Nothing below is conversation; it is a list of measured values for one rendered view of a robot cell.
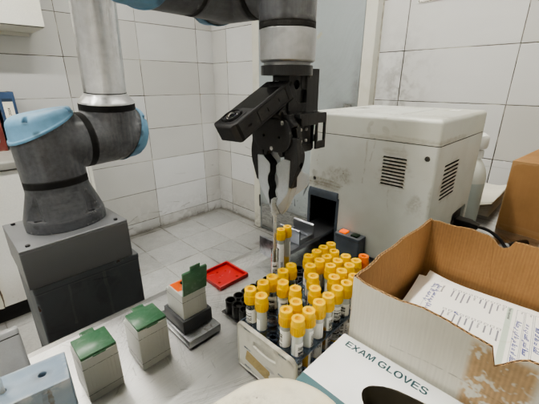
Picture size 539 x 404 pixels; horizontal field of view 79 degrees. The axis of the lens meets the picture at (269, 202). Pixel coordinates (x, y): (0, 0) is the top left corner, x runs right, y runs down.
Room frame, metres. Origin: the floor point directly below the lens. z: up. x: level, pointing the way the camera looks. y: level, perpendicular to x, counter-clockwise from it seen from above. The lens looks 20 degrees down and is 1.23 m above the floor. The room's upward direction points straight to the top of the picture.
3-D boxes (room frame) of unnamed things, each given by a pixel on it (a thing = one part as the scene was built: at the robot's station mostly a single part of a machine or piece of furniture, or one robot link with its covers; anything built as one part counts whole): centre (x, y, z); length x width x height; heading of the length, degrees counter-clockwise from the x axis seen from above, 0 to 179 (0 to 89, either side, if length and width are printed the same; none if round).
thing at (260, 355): (0.37, -0.06, 0.91); 0.20 x 0.10 x 0.07; 135
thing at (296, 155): (0.45, -0.03, 1.13); 0.05 x 0.02 x 0.09; 45
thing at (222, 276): (0.55, 0.09, 0.88); 0.07 x 0.07 x 0.01; 45
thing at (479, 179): (0.84, -0.53, 1.00); 0.09 x 0.08 x 0.24; 45
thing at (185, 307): (0.41, 0.12, 0.92); 0.05 x 0.04 x 0.06; 46
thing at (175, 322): (0.41, 0.13, 0.89); 0.09 x 0.05 x 0.04; 46
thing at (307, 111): (0.49, -0.03, 1.19); 0.09 x 0.08 x 0.12; 135
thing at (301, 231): (0.65, -0.07, 0.92); 0.21 x 0.07 x 0.05; 135
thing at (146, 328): (0.35, 0.17, 0.91); 0.05 x 0.04 x 0.07; 45
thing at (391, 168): (0.73, -0.28, 1.03); 0.31 x 0.27 x 0.30; 135
